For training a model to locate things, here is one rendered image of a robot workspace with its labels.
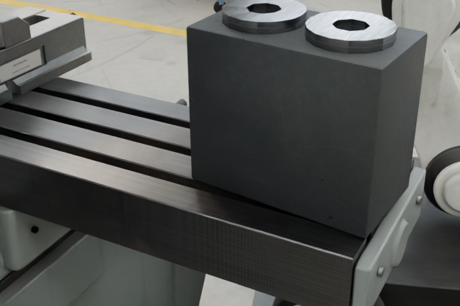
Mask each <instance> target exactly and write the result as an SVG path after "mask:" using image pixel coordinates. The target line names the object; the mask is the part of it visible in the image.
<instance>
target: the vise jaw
mask: <svg viewBox="0 0 460 306"><path fill-rule="evenodd" d="M30 38H31V32H30V26H29V23H28V22H26V21H24V20H23V19H21V18H20V17H18V16H15V15H11V14H5V13H1V12H0V48H4V49H7V48H8V47H11V46H14V45H16V44H18V43H20V42H23V41H25V40H28V39H30Z"/></svg>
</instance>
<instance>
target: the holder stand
mask: <svg viewBox="0 0 460 306"><path fill-rule="evenodd" d="M186 34H187V53H188V90H189V109H190V146H191V165H192V178H193V179H195V180H197V181H200V182H203V183H206V184H209V185H211V186H215V187H217V188H220V189H223V190H226V191H229V192H232V193H234V194H238V195H240V196H244V197H246V198H248V199H252V200H254V201H258V202H260V203H264V204H266V205H269V206H272V207H275V208H278V209H281V210H283V211H286V212H289V213H292V214H296V215H297V216H301V217H303V218H307V219H310V220H313V221H315V222H319V223H321V224H324V225H327V226H330V227H333V228H335V229H339V230H341V231H345V232H347V233H350V234H353V235H356V236H359V237H361V238H366V237H368V235H369V234H370V233H371V232H372V230H373V229H374V228H375V227H376V226H377V225H378V223H379V222H380V221H381V220H382V218H383V217H384V216H385V215H386V213H388V211H389V210H390V209H391V208H392V206H393V205H394V204H395V202H396V201H397V200H398V199H399V198H400V197H401V196H402V194H403V193H404V192H405V190H406V189H407V188H408V187H409V178H410V172H411V162H412V156H413V146H414V140H415V134H416V124H417V118H418V108H419V102H420V91H421V86H422V76H423V70H424V59H425V53H426V43H427V37H428V35H427V33H426V32H425V31H419V30H414V29H407V28H404V27H397V26H396V24H395V22H394V21H391V20H389V19H388V18H386V17H384V16H380V15H377V14H372V13H368V12H357V11H334V12H325V13H323V12H316V11H312V10H306V7H305V5H303V4H302V3H300V2H299V1H296V0H232V1H228V2H227V3H225V4H224V5H223V6H222V10H221V11H219V12H217V13H215V14H213V15H211V16H208V17H206V18H204V19H202V20H200V21H197V22H195V23H193V24H191V25H189V26H187V29H186Z"/></svg>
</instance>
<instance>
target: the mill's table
mask: <svg viewBox="0 0 460 306"><path fill-rule="evenodd" d="M12 98H13V99H12V100H11V101H8V102H7V103H4V104H3V105H0V205H1V206H4V207H7V208H10V209H13V210H16V211H18V212H22V213H24V214H28V215H30V216H34V217H37V218H40V219H43V220H46V221H49V222H52V223H55V224H57V225H61V226H63V227H67V228H69V229H73V230H76V231H79V232H82V233H85V234H88V235H91V236H94V237H96V238H100V239H102V240H106V241H108V242H112V243H115V244H118V245H121V246H124V247H127V248H130V249H133V250H135V251H139V252H141V253H145V254H147V255H151V256H154V257H157V258H160V259H163V260H166V261H168V262H172V263H174V264H178V265H180V266H184V267H186V268H190V269H193V270H196V271H199V272H202V273H205V274H207V275H211V276H213V277H217V278H219V279H223V280H225V281H229V282H232V283H235V284H238V285H241V286H244V287H246V288H250V289H252V290H256V291H258V292H262V293H264V294H268V295H271V296H274V297H277V298H280V299H283V300H285V301H289V302H291V303H295V304H297V305H301V306H373V305H374V304H375V302H376V300H377V298H378V296H379V294H380V293H381V290H382V289H383V286H384V285H385V282H386V281H387V279H388V277H389V275H390V273H391V271H392V270H393V268H394V266H398V265H399V263H400V262H401V259H402V258H403V255H404V252H405V248H406V245H407V239H408V237H409V235H410V233H411V231H412V229H413V228H414V226H415V224H416V222H417V220H418V218H419V216H420V211H421V206H422V196H423V191H424V182H425V176H426V170H425V169H423V168H418V167H413V165H414V159H415V157H412V162H411V172H410V178H409V187H408V188H407V189H406V190H405V192H404V193H403V194H402V196H401V197H400V198H399V199H398V200H397V201H396V202H395V204H394V205H393V206H392V208H391V209H390V210H389V211H388V213H386V215H385V216H384V217H383V218H382V220H381V221H380V222H379V223H378V225H377V226H376V227H375V228H374V229H373V230H372V232H371V233H370V234H369V235H368V237H366V238H361V237H359V236H356V235H353V234H350V233H347V232H345V231H341V230H339V229H335V228H333V227H330V226H327V225H324V224H321V223H319V222H315V221H313V220H310V219H307V218H303V217H301V216H297V215H296V214H292V213H289V212H286V211H283V210H281V209H278V208H275V207H272V206H269V205H266V204H264V203H260V202H258V201H254V200H252V199H248V198H246V197H244V196H240V195H238V194H234V193H232V192H229V191H226V190H223V189H220V188H217V187H215V186H211V185H209V184H206V183H203V182H200V181H197V180H195V179H193V178H192V165H191V146H190V109H189V106H186V105H180V104H177V103H171V102H168V101H163V100H159V99H153V98H150V97H144V96H141V95H137V94H132V93H128V92H123V91H120V90H114V89H110V88H104V87H101V86H96V85H92V84H87V83H83V82H80V81H74V80H71V79H65V78H61V77H56V78H55V79H52V80H51V81H48V82H47V83H45V84H43V85H41V86H38V87H37V88H34V89H33V90H30V91H29V92H26V93H25V94H22V95H21V94H15V93H13V94H12Z"/></svg>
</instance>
